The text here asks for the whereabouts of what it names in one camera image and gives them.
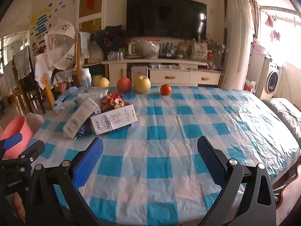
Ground black television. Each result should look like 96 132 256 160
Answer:
126 0 207 38

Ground blue checked plastic tablecloth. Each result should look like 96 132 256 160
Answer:
30 85 301 226

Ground orange print tablecloth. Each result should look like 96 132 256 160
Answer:
35 53 57 90

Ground orange tangerine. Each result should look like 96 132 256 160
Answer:
160 84 172 96

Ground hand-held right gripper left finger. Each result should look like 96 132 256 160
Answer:
25 137 104 226

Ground dark wooden chair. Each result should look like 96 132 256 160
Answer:
12 46 46 115

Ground white plastic bottle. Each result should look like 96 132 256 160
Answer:
81 67 93 89

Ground red snack bag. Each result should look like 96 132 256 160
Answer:
100 93 130 113

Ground blue and yellow wall stickers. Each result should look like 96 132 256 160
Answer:
29 3 53 45

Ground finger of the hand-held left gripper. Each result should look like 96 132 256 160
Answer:
14 140 46 173
0 133 23 157

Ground pink plastic basin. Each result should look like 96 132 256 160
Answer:
0 116 33 159

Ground clear plastic bag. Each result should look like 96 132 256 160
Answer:
139 40 160 59

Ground white refrigerator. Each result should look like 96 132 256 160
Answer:
221 0 251 90

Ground cream television cabinet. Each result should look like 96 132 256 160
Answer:
101 37 224 87

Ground white carton box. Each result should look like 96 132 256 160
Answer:
90 104 138 136
63 96 101 140

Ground printed gift bag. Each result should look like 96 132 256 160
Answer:
189 38 208 62

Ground red apple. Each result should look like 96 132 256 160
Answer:
117 76 132 93

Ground purple plastic basin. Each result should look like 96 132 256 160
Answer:
251 44 267 53

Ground yellow pear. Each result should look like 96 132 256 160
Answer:
97 77 110 88
134 75 151 94

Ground row of small bottles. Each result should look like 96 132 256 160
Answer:
107 50 126 60

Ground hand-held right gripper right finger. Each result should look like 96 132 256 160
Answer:
197 136 277 226

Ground silver metal case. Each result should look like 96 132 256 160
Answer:
131 65 148 84

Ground dark wrapped flower bouquet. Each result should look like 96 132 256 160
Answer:
92 26 126 52

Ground white electric kettle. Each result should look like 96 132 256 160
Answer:
128 42 139 56

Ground white washing machine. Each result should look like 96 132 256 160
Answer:
255 56 284 100

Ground light wooden chair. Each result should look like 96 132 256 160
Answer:
72 32 92 87

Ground grey cushion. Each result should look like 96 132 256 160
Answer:
262 98 301 146

